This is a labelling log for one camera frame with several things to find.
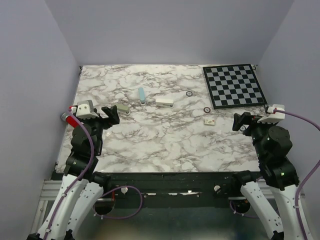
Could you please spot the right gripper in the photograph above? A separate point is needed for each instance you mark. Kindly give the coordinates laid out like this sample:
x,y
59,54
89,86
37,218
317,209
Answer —
x,y
247,118

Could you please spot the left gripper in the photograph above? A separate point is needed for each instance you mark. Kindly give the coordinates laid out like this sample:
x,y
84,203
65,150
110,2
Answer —
x,y
113,118

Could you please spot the beige green stapler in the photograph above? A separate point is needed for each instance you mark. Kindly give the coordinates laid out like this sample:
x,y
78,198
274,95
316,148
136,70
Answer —
x,y
124,109

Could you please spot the staple box sleeve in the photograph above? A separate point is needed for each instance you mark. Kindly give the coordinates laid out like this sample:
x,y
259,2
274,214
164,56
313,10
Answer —
x,y
209,122

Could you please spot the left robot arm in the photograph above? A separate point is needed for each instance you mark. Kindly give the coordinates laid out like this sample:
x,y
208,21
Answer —
x,y
75,172

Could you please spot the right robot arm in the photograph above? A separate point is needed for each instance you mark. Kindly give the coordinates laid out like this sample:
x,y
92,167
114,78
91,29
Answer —
x,y
272,143

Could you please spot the light blue stapler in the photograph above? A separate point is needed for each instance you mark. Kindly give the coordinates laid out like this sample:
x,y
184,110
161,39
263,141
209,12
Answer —
x,y
142,97

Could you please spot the white stapler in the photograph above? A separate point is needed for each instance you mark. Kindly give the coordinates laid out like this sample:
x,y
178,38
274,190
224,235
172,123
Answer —
x,y
166,103

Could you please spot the black white checkerboard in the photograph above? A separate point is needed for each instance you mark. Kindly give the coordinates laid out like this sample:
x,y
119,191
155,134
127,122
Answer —
x,y
233,86

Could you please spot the red poker chip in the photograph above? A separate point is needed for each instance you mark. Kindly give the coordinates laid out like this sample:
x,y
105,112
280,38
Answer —
x,y
207,110

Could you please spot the blue poker chip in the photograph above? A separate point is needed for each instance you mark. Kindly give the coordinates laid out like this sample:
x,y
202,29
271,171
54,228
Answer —
x,y
189,93

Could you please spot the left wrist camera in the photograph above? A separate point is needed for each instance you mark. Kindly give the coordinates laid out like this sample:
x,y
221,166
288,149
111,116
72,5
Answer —
x,y
85,110

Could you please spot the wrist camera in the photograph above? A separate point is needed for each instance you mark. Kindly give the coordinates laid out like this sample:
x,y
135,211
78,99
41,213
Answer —
x,y
85,110
271,116

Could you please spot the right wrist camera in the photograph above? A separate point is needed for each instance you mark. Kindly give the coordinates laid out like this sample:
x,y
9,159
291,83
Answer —
x,y
271,116

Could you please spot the red handled tool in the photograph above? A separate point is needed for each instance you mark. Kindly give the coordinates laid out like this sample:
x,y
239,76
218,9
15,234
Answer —
x,y
68,119

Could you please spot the black mounting base plate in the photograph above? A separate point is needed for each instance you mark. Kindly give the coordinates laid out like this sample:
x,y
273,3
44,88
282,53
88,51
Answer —
x,y
170,190

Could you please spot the aluminium rail frame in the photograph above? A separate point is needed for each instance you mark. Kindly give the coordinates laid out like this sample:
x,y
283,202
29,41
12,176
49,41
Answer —
x,y
47,190

